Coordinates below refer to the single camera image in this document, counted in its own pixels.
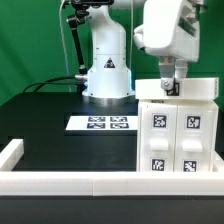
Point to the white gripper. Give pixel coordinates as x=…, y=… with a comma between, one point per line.
x=169, y=31

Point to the white cabinet top block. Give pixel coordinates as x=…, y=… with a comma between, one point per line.
x=187, y=88

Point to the white cabinet body box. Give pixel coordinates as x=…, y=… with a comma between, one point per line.
x=176, y=135

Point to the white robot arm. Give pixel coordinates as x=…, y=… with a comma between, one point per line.
x=109, y=79

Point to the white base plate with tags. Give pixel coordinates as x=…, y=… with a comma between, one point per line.
x=108, y=123

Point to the white u-shaped boundary frame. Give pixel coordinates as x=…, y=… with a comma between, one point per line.
x=101, y=183

